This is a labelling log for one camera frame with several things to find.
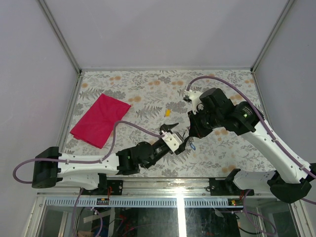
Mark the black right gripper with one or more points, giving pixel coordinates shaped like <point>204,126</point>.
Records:
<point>195,129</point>

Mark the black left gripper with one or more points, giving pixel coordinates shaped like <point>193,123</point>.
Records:
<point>166,129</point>

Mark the large silver keyring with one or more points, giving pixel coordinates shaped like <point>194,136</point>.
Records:
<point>186,134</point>

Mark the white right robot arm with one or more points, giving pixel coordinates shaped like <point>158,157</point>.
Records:
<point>291,178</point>

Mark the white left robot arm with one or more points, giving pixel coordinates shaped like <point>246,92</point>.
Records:
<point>90,172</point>

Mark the floral table mat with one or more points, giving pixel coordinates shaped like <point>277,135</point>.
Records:
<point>150,94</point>

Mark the red cloth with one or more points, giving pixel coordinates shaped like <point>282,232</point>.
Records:
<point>97,123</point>

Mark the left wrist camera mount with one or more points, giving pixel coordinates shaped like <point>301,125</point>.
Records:
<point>172,140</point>

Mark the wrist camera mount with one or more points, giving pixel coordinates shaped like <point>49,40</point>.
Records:
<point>172,140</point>
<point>193,97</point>

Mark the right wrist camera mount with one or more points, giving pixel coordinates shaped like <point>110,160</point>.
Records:
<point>193,97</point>

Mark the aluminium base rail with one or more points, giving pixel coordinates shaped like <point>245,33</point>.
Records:
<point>153,188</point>

